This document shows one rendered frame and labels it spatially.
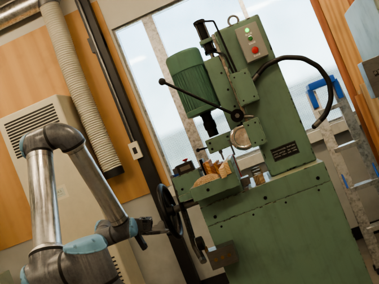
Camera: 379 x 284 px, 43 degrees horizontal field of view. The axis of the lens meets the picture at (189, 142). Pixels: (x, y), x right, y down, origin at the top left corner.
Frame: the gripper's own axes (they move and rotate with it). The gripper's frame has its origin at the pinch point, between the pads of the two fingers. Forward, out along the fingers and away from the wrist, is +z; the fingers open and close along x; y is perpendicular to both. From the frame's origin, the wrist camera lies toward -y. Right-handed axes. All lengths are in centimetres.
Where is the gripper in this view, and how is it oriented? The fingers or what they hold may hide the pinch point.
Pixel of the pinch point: (168, 231)
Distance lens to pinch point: 245.8
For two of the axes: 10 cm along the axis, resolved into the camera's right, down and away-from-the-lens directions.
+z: 9.9, -0.4, -1.1
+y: -0.4, -10.0, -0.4
